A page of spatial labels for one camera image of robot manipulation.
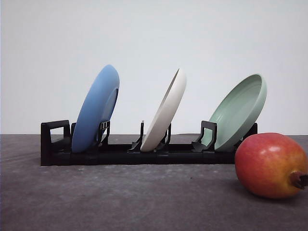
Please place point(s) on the white plate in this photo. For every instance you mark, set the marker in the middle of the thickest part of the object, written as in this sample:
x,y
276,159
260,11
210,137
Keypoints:
x,y
157,129

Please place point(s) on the red yellow pomegranate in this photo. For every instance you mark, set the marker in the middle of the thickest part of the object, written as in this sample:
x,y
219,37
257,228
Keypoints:
x,y
271,165

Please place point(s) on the blue plate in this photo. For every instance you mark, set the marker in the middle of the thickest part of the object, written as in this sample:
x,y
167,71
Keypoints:
x,y
97,108

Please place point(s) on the green plate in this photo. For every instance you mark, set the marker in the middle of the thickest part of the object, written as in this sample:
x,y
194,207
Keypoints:
x,y
238,113

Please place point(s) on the black plastic dish rack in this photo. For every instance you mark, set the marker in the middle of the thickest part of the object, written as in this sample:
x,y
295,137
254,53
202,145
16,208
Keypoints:
x,y
56,147

